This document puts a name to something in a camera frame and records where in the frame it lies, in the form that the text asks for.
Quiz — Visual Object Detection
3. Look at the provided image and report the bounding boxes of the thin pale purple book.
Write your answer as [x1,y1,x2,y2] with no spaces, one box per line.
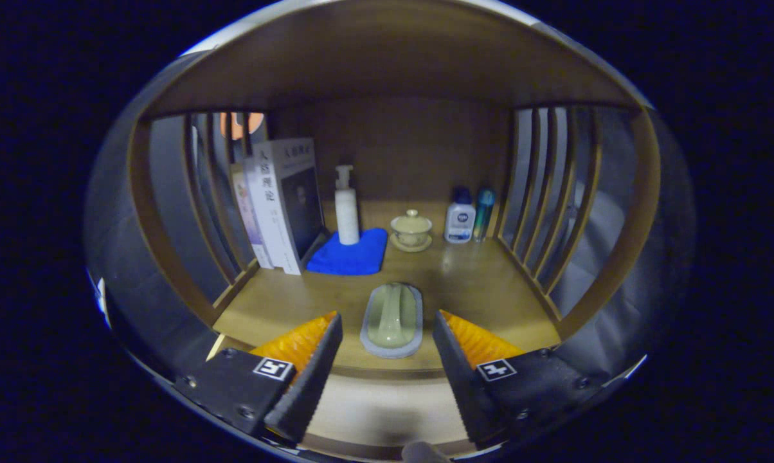
[231,161,273,269]

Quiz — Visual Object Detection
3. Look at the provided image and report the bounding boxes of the brown wooden cabinet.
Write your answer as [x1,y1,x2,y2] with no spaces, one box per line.
[127,0,661,372]

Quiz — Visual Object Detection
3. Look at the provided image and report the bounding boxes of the beige lidded tea cup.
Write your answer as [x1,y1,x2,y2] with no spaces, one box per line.
[390,209,433,253]

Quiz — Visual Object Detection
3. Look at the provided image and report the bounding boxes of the white pump bottle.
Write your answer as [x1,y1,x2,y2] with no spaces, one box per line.
[334,165,361,246]

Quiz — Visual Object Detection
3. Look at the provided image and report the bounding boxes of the wooden countertop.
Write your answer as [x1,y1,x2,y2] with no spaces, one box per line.
[213,199,563,380]

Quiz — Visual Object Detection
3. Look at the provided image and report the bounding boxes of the teal slim bottle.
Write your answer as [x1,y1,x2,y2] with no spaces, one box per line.
[473,187,496,243]

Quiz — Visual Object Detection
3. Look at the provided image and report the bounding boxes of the white bottle with blue cap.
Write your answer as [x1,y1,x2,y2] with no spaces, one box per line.
[444,186,476,244]

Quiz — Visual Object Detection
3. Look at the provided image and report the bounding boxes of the brown wooden drawer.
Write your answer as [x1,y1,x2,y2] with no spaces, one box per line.
[206,334,491,461]

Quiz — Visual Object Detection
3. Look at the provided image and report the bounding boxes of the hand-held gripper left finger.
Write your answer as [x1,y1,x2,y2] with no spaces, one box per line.
[175,311,344,444]

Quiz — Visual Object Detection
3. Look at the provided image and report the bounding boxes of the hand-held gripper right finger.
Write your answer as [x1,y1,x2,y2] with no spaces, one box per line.
[433,310,603,449]

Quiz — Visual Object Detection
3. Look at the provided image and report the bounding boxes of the white and blue object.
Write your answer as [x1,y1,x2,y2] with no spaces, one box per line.
[94,277,111,329]

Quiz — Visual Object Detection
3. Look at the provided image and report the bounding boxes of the thick white and black book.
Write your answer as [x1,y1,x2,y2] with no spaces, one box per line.
[244,137,327,276]

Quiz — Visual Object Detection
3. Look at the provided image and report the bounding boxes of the blue folded cloth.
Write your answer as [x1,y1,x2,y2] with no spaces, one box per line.
[307,228,388,277]

